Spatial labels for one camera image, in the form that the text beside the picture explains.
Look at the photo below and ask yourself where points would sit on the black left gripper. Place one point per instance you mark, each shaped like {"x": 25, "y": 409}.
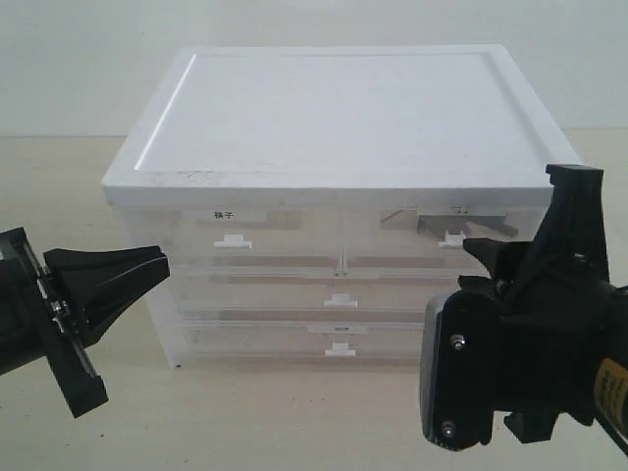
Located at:
{"x": 100, "y": 286}

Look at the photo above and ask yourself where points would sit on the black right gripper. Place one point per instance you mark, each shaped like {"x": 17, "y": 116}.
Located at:
{"x": 561, "y": 341}

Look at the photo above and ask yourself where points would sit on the key bunch with blue fob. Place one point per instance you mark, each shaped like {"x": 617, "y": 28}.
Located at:
{"x": 438, "y": 225}

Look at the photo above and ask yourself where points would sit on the middle wide clear drawer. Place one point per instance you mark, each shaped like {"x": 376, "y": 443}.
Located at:
{"x": 213, "y": 292}

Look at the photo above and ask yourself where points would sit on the wide clear drawer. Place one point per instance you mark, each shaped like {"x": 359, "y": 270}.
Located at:
{"x": 213, "y": 292}
{"x": 295, "y": 341}

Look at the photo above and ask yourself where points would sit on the bottom wide clear drawer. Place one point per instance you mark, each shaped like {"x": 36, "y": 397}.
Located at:
{"x": 295, "y": 341}

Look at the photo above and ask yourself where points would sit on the white translucent drawer cabinet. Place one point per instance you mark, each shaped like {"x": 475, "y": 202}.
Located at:
{"x": 434, "y": 128}

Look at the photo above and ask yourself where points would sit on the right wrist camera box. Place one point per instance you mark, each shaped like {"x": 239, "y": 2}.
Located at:
{"x": 458, "y": 365}

